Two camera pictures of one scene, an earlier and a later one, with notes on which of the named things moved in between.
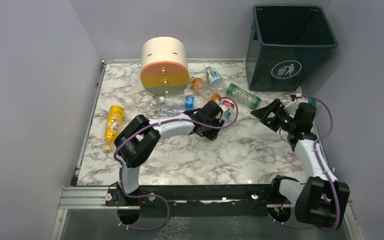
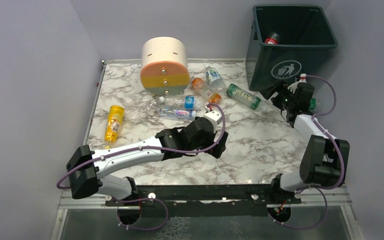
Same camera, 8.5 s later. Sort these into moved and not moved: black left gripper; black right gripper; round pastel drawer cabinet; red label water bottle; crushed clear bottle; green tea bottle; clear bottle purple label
Moved: black right gripper; red label water bottle; black left gripper
Not moved: green tea bottle; clear bottle purple label; round pastel drawer cabinet; crushed clear bottle
